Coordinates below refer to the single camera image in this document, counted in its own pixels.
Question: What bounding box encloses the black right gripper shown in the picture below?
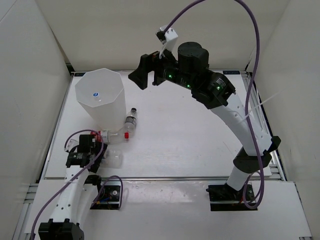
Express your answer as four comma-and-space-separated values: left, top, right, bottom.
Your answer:
129, 43, 197, 91

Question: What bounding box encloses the blue orange label plastic bottle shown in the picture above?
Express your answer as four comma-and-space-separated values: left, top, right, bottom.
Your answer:
100, 149, 123, 169

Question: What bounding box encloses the black label plastic bottle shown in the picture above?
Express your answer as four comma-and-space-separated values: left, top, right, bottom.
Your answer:
124, 107, 138, 134

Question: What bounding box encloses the clear white cap plastic bottle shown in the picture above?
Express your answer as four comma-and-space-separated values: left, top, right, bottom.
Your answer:
92, 92, 102, 103

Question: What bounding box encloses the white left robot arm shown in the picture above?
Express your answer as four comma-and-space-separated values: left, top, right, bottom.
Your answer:
31, 131, 107, 240

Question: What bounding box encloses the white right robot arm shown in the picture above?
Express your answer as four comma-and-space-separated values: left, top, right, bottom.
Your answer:
128, 42, 281, 200

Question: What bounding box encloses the white octagonal plastic bin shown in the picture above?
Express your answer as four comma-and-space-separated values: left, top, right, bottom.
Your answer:
75, 68, 127, 131

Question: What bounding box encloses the red label plastic bottle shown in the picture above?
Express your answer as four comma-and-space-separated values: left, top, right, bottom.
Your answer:
90, 130, 130, 145

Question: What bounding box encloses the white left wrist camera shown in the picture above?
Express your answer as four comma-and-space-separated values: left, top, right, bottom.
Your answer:
64, 139, 79, 153

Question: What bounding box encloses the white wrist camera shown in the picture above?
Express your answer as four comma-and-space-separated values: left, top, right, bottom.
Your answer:
64, 139, 79, 153
156, 25, 178, 59

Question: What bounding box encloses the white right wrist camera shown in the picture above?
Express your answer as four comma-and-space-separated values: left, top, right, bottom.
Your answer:
156, 25, 178, 59

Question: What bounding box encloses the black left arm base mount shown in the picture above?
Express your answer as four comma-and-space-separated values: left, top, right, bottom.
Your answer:
90, 177, 124, 210

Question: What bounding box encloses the aluminium table edge rail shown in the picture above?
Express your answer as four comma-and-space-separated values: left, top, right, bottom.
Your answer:
240, 70, 287, 181

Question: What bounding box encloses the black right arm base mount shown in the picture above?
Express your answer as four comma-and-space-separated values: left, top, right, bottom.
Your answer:
206, 183, 258, 212

